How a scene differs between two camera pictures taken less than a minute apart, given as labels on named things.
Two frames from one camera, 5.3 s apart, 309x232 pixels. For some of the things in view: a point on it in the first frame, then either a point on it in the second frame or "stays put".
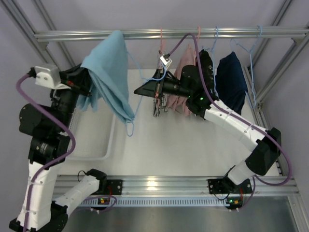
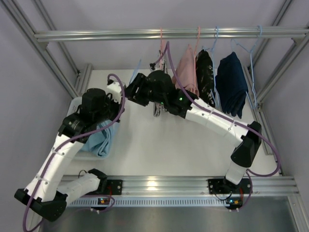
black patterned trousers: [207, 70] stays put
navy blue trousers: [231, 83] stays put
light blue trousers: [108, 73] -> [99, 142]
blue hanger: [143, 79] -> [135, 72]
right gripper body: [159, 86] -> [136, 88]
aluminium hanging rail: [287, 31] stays put
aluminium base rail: [185, 186] stays put
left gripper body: [74, 73] -> [112, 109]
